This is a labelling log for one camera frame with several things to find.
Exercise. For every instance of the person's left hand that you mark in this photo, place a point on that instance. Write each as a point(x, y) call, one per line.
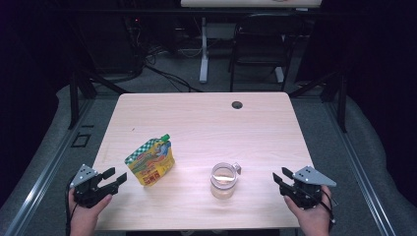
point(85, 221)

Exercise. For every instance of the clear glass jar with lid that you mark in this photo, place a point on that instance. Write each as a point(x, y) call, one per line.
point(224, 180)

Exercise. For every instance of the person's right hand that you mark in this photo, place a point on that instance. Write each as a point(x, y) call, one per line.
point(311, 223)

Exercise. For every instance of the white desk leg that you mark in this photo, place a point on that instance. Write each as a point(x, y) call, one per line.
point(279, 74)
point(204, 59)

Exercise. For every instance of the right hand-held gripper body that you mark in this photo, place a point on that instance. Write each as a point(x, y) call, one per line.
point(303, 195)

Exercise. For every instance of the black metal frame post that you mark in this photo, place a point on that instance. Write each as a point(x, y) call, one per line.
point(342, 105)
point(73, 98)

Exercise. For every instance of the dark computer tower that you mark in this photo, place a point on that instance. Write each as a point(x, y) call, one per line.
point(114, 42)

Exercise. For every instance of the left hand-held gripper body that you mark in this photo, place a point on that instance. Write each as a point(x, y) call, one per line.
point(90, 195)

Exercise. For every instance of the yellow spouted seasoning pouch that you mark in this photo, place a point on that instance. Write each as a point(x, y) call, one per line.
point(150, 162)

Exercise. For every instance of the black folding chair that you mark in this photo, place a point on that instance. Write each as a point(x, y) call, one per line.
point(262, 42)

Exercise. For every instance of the aluminium floor rail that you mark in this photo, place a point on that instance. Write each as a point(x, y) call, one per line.
point(42, 177)
point(360, 177)

